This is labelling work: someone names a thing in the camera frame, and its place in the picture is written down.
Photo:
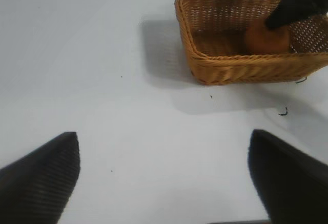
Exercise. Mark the orange fruit with stem bump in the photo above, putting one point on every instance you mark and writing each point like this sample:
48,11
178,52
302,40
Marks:
264,40

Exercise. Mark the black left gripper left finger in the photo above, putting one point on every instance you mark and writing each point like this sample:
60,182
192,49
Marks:
36,183

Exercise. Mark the black thread piece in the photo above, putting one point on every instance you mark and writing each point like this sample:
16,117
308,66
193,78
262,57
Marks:
284,113
301,81

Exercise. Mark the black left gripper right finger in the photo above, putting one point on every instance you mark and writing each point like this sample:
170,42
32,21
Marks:
289,178

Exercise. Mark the brown woven wicker basket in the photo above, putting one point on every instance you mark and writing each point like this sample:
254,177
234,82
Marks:
230,67

